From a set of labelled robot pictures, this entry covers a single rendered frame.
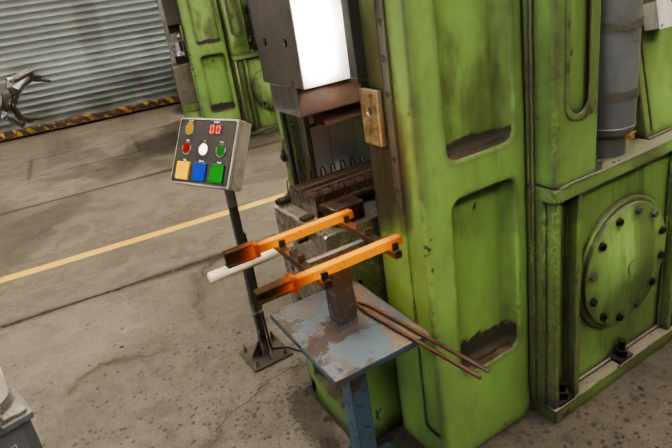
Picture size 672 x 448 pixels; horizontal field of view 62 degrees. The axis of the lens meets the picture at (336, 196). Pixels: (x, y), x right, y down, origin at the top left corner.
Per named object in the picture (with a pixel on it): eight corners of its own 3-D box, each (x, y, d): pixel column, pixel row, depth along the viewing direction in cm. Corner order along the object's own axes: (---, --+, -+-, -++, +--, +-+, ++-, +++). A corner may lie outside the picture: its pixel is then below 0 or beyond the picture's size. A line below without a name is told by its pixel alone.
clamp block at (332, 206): (336, 228, 184) (333, 210, 181) (323, 221, 191) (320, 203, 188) (366, 216, 189) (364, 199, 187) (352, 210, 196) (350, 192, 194)
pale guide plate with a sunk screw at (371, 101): (382, 147, 168) (375, 91, 162) (365, 142, 175) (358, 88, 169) (387, 145, 169) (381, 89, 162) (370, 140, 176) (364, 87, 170)
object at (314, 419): (324, 486, 201) (323, 484, 201) (257, 398, 249) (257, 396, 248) (410, 432, 219) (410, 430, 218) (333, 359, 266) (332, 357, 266)
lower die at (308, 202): (318, 218, 194) (314, 195, 191) (291, 203, 210) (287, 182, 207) (413, 182, 212) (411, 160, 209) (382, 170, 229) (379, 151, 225)
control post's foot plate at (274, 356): (255, 374, 264) (251, 359, 261) (237, 352, 282) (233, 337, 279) (295, 354, 274) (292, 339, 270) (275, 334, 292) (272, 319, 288)
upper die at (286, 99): (301, 118, 181) (296, 88, 177) (274, 110, 197) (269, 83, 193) (404, 89, 199) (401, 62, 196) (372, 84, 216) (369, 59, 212)
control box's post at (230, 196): (264, 357, 275) (216, 147, 235) (261, 353, 278) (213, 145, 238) (271, 354, 277) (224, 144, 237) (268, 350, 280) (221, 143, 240)
